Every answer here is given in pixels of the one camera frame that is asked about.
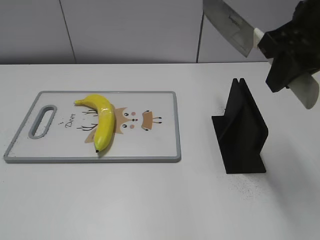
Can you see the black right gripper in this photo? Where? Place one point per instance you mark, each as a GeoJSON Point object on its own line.
{"type": "Point", "coordinates": [301, 34]}

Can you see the white-handled steel cleaver knife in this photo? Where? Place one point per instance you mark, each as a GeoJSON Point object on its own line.
{"type": "Point", "coordinates": [244, 37]}

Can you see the yellow plastic banana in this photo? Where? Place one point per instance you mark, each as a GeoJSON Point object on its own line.
{"type": "Point", "coordinates": [106, 119]}

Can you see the black knife stand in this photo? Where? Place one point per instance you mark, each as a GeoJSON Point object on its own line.
{"type": "Point", "coordinates": [241, 132]}

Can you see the white grey deer cutting board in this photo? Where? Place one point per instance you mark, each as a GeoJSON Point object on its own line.
{"type": "Point", "coordinates": [55, 130]}

